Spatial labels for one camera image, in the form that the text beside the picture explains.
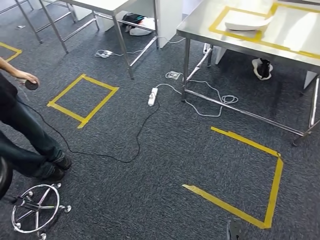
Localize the black seat chrome stool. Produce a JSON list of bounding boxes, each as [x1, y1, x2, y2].
[[0, 155, 72, 240]]

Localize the white power strip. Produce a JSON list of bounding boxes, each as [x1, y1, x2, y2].
[[147, 87, 158, 107]]

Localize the person's hand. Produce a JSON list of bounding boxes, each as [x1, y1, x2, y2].
[[16, 71, 40, 86]]

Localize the floor socket plate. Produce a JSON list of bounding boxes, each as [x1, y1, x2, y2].
[[165, 70, 181, 81]]

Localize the white bag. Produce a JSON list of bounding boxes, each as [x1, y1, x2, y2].
[[129, 17, 156, 37]]

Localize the white curved plastic part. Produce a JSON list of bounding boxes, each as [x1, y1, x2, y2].
[[224, 15, 275, 32]]

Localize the white desk steel legs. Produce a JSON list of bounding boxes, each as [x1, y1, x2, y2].
[[0, 0, 183, 81]]

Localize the black cable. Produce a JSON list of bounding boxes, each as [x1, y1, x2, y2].
[[14, 96, 161, 164]]

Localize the white power cable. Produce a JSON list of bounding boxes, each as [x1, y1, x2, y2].
[[155, 79, 239, 118]]

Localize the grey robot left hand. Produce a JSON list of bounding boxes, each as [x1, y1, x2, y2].
[[226, 218, 247, 240]]

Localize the black bag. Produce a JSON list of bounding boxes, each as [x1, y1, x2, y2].
[[122, 12, 146, 33]]

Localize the white adapter with cable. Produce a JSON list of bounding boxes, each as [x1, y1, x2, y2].
[[94, 48, 143, 59]]

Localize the stainless steel workbench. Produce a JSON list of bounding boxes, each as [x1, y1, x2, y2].
[[176, 0, 320, 147]]

